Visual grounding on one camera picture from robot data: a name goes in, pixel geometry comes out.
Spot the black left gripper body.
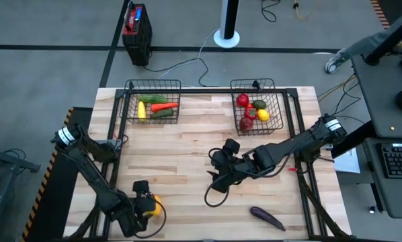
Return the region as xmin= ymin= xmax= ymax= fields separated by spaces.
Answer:
xmin=118 ymin=196 xmax=158 ymax=238

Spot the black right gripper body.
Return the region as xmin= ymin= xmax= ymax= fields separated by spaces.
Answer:
xmin=220 ymin=153 xmax=249 ymax=179

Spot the yellow bell pepper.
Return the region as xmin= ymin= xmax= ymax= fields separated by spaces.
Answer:
xmin=143 ymin=194 xmax=163 ymax=218

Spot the dark red apple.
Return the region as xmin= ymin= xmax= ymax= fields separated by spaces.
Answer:
xmin=239 ymin=116 xmax=255 ymax=132

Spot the purple eggplant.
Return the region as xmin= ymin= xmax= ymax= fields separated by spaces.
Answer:
xmin=249 ymin=206 xmax=286 ymax=232

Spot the yellow lemon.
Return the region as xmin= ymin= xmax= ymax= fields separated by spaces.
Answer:
xmin=256 ymin=109 xmax=271 ymax=122

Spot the dark green cucumber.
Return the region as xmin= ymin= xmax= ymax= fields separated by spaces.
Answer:
xmin=149 ymin=108 xmax=175 ymax=120

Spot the orange carrot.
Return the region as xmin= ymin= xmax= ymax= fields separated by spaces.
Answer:
xmin=151 ymin=102 xmax=179 ymax=113

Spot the yellow corn cob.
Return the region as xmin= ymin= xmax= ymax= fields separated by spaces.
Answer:
xmin=137 ymin=100 xmax=147 ymax=122

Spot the black hazard striped floor mat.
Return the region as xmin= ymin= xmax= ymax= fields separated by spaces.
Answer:
xmin=370 ymin=0 xmax=402 ymax=36
xmin=19 ymin=106 xmax=94 ymax=242

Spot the black diagonal strut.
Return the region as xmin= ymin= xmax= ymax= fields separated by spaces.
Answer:
xmin=331 ymin=120 xmax=378 ymax=159

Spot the white black pillar stand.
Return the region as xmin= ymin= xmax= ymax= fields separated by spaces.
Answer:
xmin=213 ymin=0 xmax=241 ymax=48

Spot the grey metal stand base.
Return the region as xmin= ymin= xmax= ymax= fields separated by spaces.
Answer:
xmin=0 ymin=136 xmax=41 ymax=233

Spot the person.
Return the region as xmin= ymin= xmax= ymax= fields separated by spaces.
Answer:
xmin=324 ymin=28 xmax=402 ymax=75

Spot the red black battery box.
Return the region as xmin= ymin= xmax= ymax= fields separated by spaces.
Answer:
xmin=122 ymin=1 xmax=153 ymax=67

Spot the grey desk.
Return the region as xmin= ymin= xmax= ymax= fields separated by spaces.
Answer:
xmin=351 ymin=53 xmax=402 ymax=219

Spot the black keyboard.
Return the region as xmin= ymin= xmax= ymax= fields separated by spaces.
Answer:
xmin=377 ymin=143 xmax=402 ymax=179

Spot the black vertical pole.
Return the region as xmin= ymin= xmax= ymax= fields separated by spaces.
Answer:
xmin=364 ymin=13 xmax=402 ymax=67

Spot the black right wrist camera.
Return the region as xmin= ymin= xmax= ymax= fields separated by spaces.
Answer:
xmin=223 ymin=138 xmax=241 ymax=155

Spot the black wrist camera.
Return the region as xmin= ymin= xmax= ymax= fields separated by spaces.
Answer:
xmin=132 ymin=179 xmax=151 ymax=196
xmin=223 ymin=138 xmax=241 ymax=155

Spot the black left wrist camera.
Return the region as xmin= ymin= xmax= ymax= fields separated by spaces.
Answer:
xmin=132 ymin=179 xmax=151 ymax=196

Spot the black wire basket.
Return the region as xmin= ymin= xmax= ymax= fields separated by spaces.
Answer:
xmin=119 ymin=79 xmax=182 ymax=125
xmin=230 ymin=78 xmax=285 ymax=136

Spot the black metal table frame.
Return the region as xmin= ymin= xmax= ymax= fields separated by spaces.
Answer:
xmin=65 ymin=86 xmax=352 ymax=241

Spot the black floor cable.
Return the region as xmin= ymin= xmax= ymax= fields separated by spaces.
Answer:
xmin=143 ymin=56 xmax=210 ymax=87

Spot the white floor cable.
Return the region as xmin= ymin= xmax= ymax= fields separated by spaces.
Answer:
xmin=158 ymin=28 xmax=219 ymax=81

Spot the yellow black cable bundle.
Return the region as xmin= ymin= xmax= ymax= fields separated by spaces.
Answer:
xmin=317 ymin=73 xmax=357 ymax=99

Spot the black looped cable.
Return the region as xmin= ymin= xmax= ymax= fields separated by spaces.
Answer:
xmin=260 ymin=0 xmax=282 ymax=23

